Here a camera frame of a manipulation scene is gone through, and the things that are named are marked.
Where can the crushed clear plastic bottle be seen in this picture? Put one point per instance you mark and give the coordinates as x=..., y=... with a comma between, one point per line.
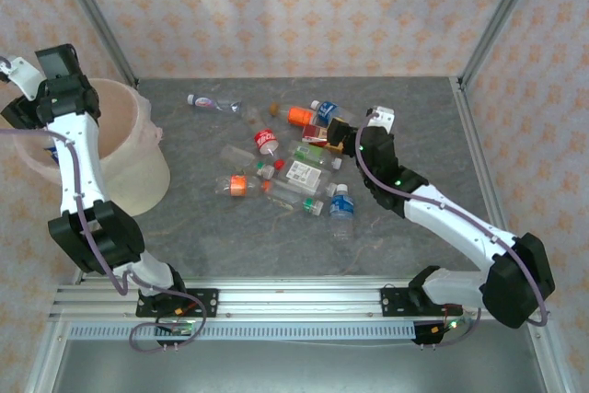
x=252, y=114

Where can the beige plastic bin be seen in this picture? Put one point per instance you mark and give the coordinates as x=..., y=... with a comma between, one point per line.
x=133, y=172

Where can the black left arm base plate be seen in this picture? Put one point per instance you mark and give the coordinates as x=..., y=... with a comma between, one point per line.
x=204, y=301

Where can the blue label water bottle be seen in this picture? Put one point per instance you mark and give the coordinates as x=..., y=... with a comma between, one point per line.
x=343, y=205

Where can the small blue plastic piece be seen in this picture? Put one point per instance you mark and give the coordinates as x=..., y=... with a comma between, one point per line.
x=51, y=153

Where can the grey metal lower shelf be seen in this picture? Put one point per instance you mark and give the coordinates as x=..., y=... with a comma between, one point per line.
x=299, y=367

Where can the aluminium frame leg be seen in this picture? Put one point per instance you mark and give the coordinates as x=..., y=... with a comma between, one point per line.
x=550, y=356
x=43, y=356

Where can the pink translucent bin liner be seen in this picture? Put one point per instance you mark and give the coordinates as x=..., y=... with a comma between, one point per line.
x=154, y=133

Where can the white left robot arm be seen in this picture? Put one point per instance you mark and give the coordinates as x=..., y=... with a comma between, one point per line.
x=83, y=158

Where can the round red label bottle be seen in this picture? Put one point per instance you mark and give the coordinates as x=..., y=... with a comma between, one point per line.
x=264, y=138

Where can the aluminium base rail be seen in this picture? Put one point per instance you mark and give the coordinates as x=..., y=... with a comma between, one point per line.
x=299, y=301

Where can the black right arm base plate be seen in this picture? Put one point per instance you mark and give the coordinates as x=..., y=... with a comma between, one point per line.
x=393, y=301

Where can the aluminium side rail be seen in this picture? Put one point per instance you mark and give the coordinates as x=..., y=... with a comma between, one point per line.
x=478, y=158

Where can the green right circuit board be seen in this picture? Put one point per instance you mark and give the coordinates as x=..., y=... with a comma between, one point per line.
x=453, y=325

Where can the clear bottle green white cap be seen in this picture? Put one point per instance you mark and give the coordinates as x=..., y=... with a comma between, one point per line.
x=287, y=195

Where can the green circuit board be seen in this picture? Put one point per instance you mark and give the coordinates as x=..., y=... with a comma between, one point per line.
x=453, y=325
x=181, y=329

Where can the blue label white cap bottle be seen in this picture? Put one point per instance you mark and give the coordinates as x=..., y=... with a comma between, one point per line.
x=327, y=110

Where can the aluminium frame post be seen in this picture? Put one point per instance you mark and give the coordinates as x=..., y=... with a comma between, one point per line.
x=499, y=20
x=96, y=20

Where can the green left circuit board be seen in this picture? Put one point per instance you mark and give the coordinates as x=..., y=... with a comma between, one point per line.
x=181, y=329

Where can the white label plastic bottle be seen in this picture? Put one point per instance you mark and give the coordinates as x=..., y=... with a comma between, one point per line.
x=303, y=173

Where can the clear unlabelled plastic bottle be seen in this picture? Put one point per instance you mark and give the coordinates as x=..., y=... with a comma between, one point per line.
x=237, y=156

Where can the purple label plastic bottle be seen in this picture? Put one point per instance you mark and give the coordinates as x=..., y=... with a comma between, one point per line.
x=207, y=101

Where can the red bottle cap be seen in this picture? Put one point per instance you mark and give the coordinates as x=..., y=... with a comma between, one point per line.
x=279, y=164

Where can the green label plastic bottle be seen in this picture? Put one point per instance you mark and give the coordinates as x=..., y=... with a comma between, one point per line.
x=306, y=152

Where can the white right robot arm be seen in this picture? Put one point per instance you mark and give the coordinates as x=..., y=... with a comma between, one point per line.
x=451, y=223

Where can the orange label brown cap bottle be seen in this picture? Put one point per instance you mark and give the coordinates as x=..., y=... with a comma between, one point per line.
x=300, y=115

